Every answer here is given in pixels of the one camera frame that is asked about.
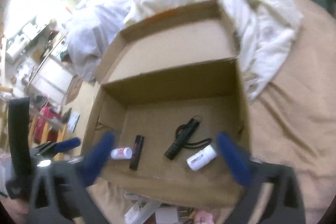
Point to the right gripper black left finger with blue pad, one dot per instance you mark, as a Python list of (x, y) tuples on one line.
[(59, 192)]

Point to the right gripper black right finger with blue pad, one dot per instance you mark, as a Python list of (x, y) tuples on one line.
[(285, 204)]

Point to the white remote control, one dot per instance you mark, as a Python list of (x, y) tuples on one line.
[(141, 211)]

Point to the black flashlight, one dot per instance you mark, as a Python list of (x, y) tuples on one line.
[(182, 136)]

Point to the white charger plug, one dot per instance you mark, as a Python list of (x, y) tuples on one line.
[(166, 215)]

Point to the red bag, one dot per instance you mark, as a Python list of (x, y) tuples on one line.
[(47, 112)]

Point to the small white red bottle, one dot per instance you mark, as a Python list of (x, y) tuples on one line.
[(121, 153)]

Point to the tan bed sheet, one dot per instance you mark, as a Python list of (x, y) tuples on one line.
[(292, 121)]

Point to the pink mirror charm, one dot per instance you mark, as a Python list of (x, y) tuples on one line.
[(203, 217)]

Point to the black lipstick tube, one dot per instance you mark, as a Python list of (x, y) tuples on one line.
[(137, 150)]

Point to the white blue label bottle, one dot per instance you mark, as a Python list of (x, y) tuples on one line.
[(201, 158)]

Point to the pale blue duvet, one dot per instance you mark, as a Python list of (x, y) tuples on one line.
[(94, 25)]

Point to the cardboard box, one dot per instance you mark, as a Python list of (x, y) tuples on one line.
[(155, 76)]

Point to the white cartoon print blanket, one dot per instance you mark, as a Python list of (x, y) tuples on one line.
[(266, 30)]

